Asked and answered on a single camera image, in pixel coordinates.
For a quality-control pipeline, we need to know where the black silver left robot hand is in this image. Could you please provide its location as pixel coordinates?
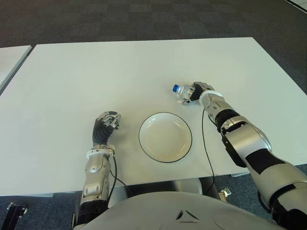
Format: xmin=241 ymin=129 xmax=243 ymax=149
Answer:
xmin=92 ymin=110 xmax=122 ymax=146

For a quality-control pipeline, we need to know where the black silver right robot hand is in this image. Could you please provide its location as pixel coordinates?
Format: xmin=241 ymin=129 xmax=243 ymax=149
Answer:
xmin=181 ymin=81 xmax=215 ymax=106

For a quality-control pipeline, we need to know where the clear bottle with blue cap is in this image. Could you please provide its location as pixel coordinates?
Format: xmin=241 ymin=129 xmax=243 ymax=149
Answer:
xmin=172 ymin=83 xmax=194 ymax=103

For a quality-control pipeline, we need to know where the white plate with black rim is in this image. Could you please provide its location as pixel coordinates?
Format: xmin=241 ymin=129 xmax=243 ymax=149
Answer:
xmin=138 ymin=112 xmax=193 ymax=164

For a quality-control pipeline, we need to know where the black support column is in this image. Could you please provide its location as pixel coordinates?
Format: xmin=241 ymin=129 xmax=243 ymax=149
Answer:
xmin=201 ymin=177 xmax=220 ymax=199

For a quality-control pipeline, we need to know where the white robot waist part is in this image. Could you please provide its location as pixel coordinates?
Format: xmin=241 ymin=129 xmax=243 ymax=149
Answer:
xmin=171 ymin=179 xmax=203 ymax=195

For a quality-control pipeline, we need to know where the grey robot torso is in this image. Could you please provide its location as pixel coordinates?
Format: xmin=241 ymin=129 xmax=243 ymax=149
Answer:
xmin=73 ymin=190 xmax=281 ymax=230

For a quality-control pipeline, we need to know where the white side table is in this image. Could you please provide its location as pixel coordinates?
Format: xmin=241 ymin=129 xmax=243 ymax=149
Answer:
xmin=0 ymin=45 xmax=33 ymax=95

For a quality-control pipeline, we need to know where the black stand with caster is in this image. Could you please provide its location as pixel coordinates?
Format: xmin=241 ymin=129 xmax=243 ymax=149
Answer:
xmin=0 ymin=202 xmax=28 ymax=230

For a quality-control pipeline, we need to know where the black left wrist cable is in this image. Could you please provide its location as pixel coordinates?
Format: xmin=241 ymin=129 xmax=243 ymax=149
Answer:
xmin=106 ymin=153 xmax=132 ymax=207

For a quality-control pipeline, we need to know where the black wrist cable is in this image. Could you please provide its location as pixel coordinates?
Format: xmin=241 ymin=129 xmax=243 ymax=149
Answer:
xmin=201 ymin=107 xmax=215 ymax=192
xmin=106 ymin=153 xmax=132 ymax=207

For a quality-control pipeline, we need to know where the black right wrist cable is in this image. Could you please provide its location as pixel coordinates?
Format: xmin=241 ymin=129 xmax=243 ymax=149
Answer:
xmin=201 ymin=107 xmax=215 ymax=192

